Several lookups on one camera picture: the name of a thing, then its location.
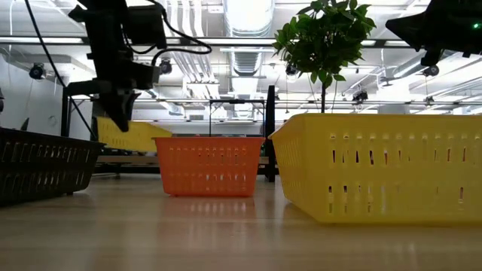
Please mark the silver ceiling air duct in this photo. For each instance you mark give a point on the silver ceiling air duct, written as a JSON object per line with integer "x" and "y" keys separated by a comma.
{"x": 246, "y": 64}

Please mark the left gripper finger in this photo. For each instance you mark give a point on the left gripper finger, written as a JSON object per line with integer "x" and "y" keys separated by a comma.
{"x": 116, "y": 109}
{"x": 133, "y": 99}

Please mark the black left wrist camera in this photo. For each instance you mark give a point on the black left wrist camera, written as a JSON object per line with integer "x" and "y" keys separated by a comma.
{"x": 147, "y": 26}

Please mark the orange-red plastic basket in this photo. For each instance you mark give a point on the orange-red plastic basket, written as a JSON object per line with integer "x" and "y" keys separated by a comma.
{"x": 209, "y": 165}

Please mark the yellow plastic basket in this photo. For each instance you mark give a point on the yellow plastic basket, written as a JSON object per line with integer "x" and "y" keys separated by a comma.
{"x": 147, "y": 139}
{"x": 376, "y": 169}

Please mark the black aluminium rig frame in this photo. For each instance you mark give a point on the black aluminium rig frame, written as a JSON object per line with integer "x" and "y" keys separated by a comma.
{"x": 128, "y": 169}

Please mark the black plastic basket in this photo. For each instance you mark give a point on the black plastic basket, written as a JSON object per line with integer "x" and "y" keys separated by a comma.
{"x": 41, "y": 165}

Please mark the green leafy plant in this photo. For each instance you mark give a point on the green leafy plant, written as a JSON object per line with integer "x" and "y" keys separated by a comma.
{"x": 324, "y": 41}

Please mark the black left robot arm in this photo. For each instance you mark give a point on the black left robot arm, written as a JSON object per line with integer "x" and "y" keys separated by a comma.
{"x": 107, "y": 37}

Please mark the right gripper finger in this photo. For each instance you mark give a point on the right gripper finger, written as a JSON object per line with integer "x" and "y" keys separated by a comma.
{"x": 414, "y": 24}

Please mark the black ceiling spotlight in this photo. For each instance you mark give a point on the black ceiling spotlight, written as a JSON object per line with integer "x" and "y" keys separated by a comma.
{"x": 360, "y": 96}
{"x": 166, "y": 67}
{"x": 37, "y": 71}
{"x": 431, "y": 70}

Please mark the thin black background frame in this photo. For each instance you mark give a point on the thin black background frame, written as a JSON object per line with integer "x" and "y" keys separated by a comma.
{"x": 237, "y": 101}

